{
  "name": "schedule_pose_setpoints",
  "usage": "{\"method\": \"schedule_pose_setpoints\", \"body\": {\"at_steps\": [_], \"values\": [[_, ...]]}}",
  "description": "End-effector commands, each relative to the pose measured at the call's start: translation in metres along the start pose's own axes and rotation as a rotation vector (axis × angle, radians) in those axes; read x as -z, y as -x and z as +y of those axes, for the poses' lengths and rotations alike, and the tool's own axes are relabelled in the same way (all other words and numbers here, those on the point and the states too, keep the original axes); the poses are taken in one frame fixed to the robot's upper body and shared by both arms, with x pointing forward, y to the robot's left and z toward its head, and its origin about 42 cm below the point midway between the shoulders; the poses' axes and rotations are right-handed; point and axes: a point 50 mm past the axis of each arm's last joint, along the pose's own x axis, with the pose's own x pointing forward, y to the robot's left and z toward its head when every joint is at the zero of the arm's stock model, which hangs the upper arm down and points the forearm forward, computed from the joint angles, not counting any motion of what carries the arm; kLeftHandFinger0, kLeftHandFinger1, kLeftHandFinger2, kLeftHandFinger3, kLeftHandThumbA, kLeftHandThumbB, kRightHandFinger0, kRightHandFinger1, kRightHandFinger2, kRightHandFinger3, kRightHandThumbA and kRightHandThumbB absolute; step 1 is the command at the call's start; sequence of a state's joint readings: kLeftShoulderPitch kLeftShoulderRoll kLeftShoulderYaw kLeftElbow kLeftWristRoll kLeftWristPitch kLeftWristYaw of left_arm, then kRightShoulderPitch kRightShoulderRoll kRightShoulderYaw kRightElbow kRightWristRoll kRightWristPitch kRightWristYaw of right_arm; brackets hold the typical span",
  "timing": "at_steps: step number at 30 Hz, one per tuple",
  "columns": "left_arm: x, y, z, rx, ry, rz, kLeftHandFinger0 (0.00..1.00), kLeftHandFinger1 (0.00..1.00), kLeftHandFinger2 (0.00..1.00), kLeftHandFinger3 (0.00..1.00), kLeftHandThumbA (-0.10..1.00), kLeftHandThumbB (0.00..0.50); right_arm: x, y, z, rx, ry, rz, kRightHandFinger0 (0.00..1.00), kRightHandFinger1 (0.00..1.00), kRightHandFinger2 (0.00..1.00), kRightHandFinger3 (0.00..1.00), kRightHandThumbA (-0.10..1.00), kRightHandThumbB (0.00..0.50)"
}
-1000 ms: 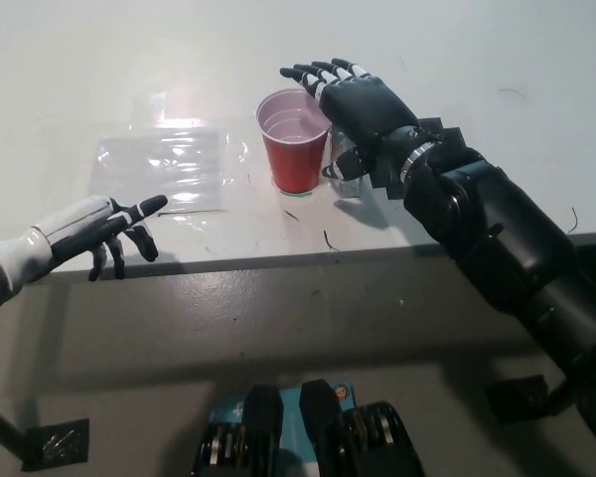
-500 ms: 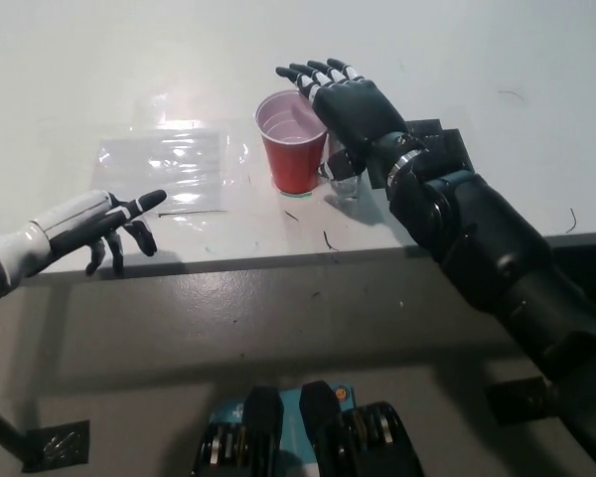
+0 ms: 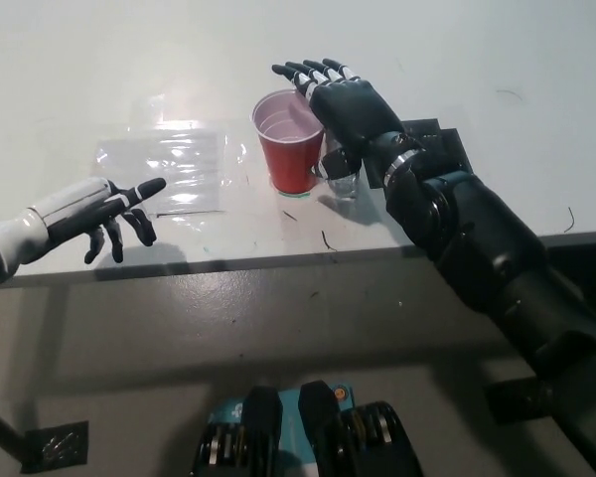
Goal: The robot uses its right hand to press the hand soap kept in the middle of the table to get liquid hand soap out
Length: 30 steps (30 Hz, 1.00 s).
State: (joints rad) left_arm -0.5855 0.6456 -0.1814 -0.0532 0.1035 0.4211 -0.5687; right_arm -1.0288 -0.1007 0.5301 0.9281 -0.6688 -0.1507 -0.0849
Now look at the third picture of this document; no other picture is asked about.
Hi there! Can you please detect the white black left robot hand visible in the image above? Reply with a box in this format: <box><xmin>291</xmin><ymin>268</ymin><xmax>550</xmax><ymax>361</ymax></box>
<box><xmin>23</xmin><ymin>177</ymin><xmax>168</xmax><ymax>265</ymax></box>

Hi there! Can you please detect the clear hand soap pump bottle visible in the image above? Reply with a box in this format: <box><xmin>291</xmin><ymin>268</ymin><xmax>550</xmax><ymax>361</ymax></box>
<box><xmin>320</xmin><ymin>127</ymin><xmax>365</xmax><ymax>201</ymax></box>

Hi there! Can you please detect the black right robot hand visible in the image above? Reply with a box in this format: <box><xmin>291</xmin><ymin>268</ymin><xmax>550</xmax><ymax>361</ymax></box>
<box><xmin>270</xmin><ymin>57</ymin><xmax>409</xmax><ymax>182</ymax></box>

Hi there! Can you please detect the clear plastic sheet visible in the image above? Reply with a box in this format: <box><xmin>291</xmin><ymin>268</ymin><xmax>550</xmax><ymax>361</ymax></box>
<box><xmin>90</xmin><ymin>129</ymin><xmax>228</xmax><ymax>219</ymax></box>

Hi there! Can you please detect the black teal robot body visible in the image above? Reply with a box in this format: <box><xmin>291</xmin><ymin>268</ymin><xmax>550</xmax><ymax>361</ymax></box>
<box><xmin>191</xmin><ymin>380</ymin><xmax>426</xmax><ymax>477</ymax></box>

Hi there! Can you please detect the black tape square patch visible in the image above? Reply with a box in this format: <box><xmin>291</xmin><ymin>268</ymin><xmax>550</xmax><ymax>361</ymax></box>
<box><xmin>362</xmin><ymin>117</ymin><xmax>478</xmax><ymax>191</ymax></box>

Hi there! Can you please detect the black table leg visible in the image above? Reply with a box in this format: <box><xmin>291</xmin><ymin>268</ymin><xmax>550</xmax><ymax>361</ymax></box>
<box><xmin>0</xmin><ymin>398</ymin><xmax>30</xmax><ymax>449</ymax></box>

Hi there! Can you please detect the red plastic cup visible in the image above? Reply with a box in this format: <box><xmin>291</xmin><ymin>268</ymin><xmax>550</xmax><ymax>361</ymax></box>
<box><xmin>249</xmin><ymin>89</ymin><xmax>327</xmax><ymax>195</ymax></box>

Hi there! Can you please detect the black floor tape patch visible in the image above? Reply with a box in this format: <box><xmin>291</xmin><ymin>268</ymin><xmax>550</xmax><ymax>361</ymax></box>
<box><xmin>19</xmin><ymin>420</ymin><xmax>90</xmax><ymax>474</ymax></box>
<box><xmin>484</xmin><ymin>376</ymin><xmax>545</xmax><ymax>425</ymax></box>

